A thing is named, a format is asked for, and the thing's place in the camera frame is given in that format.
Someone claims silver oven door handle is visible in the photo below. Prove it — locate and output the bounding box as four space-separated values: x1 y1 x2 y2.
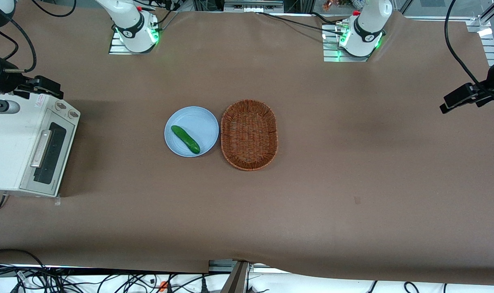
30 130 53 168

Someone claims oven door with black window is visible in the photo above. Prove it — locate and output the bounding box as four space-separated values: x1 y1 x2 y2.
19 118 77 198

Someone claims white toaster oven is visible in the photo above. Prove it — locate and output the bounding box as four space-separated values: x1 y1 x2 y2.
0 93 81 199

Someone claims green cucumber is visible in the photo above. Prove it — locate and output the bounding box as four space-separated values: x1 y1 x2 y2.
171 125 201 155

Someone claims light blue plate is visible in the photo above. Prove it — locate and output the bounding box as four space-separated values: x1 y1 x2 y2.
164 106 220 157

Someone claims brown wicker basket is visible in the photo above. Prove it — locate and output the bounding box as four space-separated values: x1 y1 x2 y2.
220 99 279 171

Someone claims brown table cover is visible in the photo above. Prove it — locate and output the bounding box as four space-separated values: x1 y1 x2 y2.
0 0 494 285

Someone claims aluminium frame corner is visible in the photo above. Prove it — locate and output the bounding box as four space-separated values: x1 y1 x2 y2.
466 16 494 68

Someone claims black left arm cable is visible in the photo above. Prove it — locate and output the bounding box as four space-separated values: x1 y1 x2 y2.
444 0 492 88

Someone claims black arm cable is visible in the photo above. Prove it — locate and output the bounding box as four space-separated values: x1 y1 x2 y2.
0 18 38 74
444 0 492 88

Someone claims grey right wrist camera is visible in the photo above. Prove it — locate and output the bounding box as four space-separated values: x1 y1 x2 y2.
0 100 21 115

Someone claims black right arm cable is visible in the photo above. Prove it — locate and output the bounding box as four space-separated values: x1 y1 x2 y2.
0 18 38 74

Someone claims aluminium arm base plate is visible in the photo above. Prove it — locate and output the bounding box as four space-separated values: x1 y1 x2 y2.
322 24 378 63
108 27 159 55

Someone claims black looped floor cable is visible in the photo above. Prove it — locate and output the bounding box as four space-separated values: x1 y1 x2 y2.
0 249 49 270

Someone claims black cable across table cover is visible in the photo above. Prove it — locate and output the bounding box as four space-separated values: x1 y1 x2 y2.
254 11 346 36

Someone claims metal table bracket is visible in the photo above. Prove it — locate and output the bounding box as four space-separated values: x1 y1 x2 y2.
208 260 252 293

